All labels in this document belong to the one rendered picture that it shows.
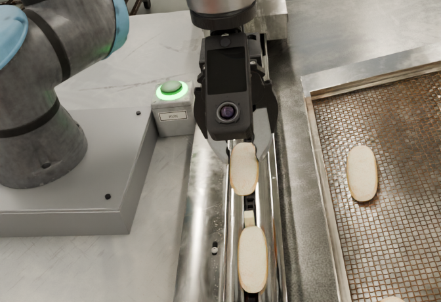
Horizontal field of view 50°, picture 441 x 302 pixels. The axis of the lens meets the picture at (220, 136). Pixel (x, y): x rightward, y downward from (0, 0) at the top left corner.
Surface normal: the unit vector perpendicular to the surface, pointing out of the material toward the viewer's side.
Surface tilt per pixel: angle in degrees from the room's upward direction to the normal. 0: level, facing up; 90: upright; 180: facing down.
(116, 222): 90
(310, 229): 0
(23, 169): 73
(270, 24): 90
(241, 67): 29
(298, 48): 0
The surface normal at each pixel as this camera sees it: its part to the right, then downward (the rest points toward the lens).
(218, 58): -0.16, -0.37
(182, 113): -0.04, 0.63
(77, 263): -0.14, -0.77
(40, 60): 0.72, 0.16
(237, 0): 0.48, 0.50
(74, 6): 0.47, 0.26
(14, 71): 0.72, 0.37
